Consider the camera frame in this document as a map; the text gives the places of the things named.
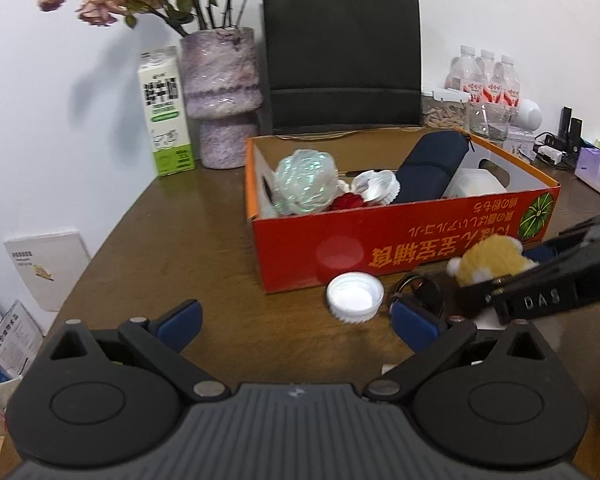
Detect white bottle cap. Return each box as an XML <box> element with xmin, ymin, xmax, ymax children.
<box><xmin>326</xmin><ymin>272</ymin><xmax>385</xmax><ymax>325</ymax></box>

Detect black round ring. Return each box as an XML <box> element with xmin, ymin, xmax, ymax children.
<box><xmin>390</xmin><ymin>272</ymin><xmax>445</xmax><ymax>319</ymax></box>

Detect purple marbled vase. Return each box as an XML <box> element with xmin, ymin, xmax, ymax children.
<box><xmin>179</xmin><ymin>27</ymin><xmax>264</xmax><ymax>170</ymax></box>

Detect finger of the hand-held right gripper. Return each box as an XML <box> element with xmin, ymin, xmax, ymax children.
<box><xmin>521</xmin><ymin>216</ymin><xmax>600</xmax><ymax>263</ymax></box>
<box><xmin>455</xmin><ymin>241</ymin><xmax>600</xmax><ymax>318</ymax></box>

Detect red cardboard box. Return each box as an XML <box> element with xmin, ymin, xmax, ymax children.
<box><xmin>243</xmin><ymin>127</ymin><xmax>562</xmax><ymax>295</ymax></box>

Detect white patterned tin box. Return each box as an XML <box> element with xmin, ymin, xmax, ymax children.
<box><xmin>504</xmin><ymin>127</ymin><xmax>536</xmax><ymax>161</ymax></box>

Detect clear water bottle red label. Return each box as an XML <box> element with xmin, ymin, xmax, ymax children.
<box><xmin>474</xmin><ymin>49</ymin><xmax>499</xmax><ymax>104</ymax></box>
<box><xmin>494</xmin><ymin>54</ymin><xmax>524</xmax><ymax>109</ymax></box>
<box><xmin>444</xmin><ymin>44</ymin><xmax>481</xmax><ymax>94</ymax></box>

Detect wooden desktop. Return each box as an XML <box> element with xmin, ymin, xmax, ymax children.
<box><xmin>40</xmin><ymin>157</ymin><xmax>600</xmax><ymax>411</ymax></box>

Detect clear container of wooden pieces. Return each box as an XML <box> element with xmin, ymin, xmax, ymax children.
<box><xmin>419</xmin><ymin>87</ymin><xmax>471</xmax><ymax>131</ymax></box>

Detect red rose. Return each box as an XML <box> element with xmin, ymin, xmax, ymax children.
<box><xmin>329</xmin><ymin>192</ymin><xmax>369</xmax><ymax>211</ymax></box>

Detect white and yellow plush toy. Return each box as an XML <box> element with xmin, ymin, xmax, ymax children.
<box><xmin>446</xmin><ymin>234</ymin><xmax>565</xmax><ymax>356</ymax></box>

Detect clear plastic bag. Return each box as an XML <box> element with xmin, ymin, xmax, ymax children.
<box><xmin>272</xmin><ymin>148</ymin><xmax>340</xmax><ymax>216</ymax></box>

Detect clear glass jar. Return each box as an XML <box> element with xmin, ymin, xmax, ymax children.
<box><xmin>467</xmin><ymin>101</ymin><xmax>514</xmax><ymax>141</ymax></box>

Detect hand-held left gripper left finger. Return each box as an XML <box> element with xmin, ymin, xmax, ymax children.
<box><xmin>50</xmin><ymin>299</ymin><xmax>231</xmax><ymax>404</ymax></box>

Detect white and green milk carton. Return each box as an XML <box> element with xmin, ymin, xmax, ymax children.
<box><xmin>137</xmin><ymin>45</ymin><xmax>196</xmax><ymax>178</ymax></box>

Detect black upright device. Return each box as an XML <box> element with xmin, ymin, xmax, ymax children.
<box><xmin>559</xmin><ymin>106</ymin><xmax>585</xmax><ymax>154</ymax></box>

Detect white round speaker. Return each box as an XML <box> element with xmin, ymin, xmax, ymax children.
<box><xmin>512</xmin><ymin>98</ymin><xmax>544</xmax><ymax>131</ymax></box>

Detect white tissue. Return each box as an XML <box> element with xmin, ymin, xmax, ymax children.
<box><xmin>350</xmin><ymin>169</ymin><xmax>400</xmax><ymax>206</ymax></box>

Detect white flat carton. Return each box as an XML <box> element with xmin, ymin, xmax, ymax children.
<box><xmin>3</xmin><ymin>229</ymin><xmax>92</xmax><ymax>313</ymax></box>

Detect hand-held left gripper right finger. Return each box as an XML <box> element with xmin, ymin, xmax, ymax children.
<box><xmin>363</xmin><ymin>298</ymin><xmax>549</xmax><ymax>404</ymax></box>

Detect black paper bag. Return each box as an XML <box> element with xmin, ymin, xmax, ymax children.
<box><xmin>261</xmin><ymin>0</ymin><xmax>424</xmax><ymax>136</ymax></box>

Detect navy blue pouch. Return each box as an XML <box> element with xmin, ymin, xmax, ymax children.
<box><xmin>392</xmin><ymin>129</ymin><xmax>474</xmax><ymax>205</ymax></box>

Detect translucent plastic box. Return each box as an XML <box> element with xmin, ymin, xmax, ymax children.
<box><xmin>442</xmin><ymin>167</ymin><xmax>509</xmax><ymax>200</ymax></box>

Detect blue and white packets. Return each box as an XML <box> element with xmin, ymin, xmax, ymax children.
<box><xmin>0</xmin><ymin>299</ymin><xmax>44</xmax><ymax>391</ymax></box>

